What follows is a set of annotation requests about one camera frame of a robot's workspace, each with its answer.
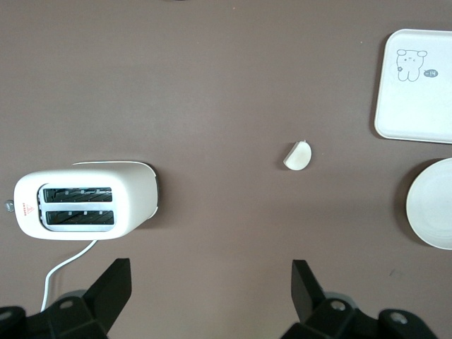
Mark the small white bun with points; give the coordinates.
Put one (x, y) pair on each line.
(298, 157)

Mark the round cream plate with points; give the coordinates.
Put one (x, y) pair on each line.
(434, 208)

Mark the cream rabbit print tray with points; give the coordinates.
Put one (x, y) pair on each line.
(416, 106)

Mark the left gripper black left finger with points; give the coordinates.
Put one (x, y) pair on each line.
(113, 293)

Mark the white two-slot toaster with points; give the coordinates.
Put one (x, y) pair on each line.
(134, 197)

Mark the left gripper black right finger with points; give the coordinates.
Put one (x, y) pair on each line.
(305, 293)

